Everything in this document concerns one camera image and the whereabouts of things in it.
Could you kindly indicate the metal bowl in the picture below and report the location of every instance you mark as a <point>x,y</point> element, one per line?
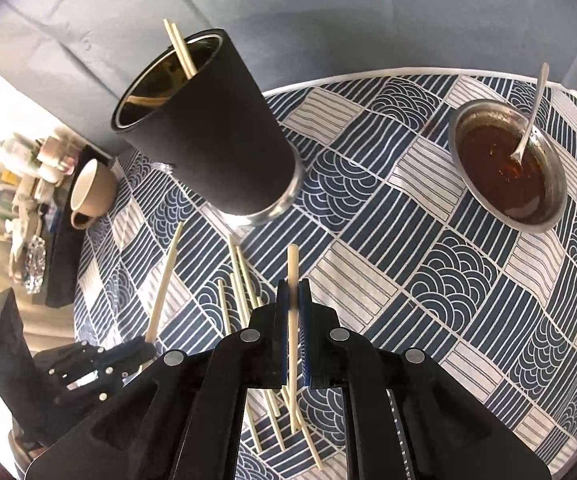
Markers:
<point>468,120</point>

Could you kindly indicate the black metal tumbler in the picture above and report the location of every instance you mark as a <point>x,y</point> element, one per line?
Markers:
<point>218,135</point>

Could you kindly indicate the blue white patterned tablecloth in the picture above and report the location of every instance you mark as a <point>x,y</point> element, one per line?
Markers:
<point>418,260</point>

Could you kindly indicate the black side shelf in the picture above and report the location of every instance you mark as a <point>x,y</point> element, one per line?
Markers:
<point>63,260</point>

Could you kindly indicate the brown sauce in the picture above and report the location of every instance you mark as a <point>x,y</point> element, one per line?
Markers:
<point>493,175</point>

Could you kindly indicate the cluster of white bottles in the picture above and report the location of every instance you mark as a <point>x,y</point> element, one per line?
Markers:
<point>51,152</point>

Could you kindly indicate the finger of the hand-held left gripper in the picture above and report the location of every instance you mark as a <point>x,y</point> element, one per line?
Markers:
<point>128,352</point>
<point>103,385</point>

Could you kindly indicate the crumpled clear plastic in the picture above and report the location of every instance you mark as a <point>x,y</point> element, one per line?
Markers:
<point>31,265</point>

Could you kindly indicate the metal spoon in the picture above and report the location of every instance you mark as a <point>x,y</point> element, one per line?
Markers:
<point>535,110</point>

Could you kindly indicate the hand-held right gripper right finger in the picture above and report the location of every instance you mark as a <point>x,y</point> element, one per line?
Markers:
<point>306,350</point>

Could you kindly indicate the beige ceramic mug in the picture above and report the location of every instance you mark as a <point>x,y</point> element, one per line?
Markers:
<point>101,195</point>

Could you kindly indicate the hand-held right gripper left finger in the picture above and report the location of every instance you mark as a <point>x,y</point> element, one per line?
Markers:
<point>282,350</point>

